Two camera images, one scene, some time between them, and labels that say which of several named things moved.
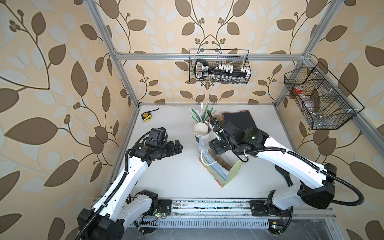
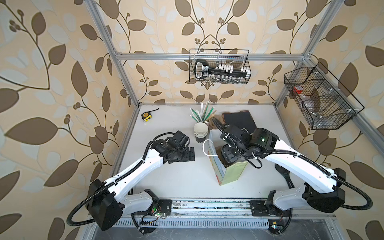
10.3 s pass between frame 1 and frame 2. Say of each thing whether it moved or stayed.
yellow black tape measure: stayed
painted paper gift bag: moved
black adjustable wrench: stayed
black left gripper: moved
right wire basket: stayed
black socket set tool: stayed
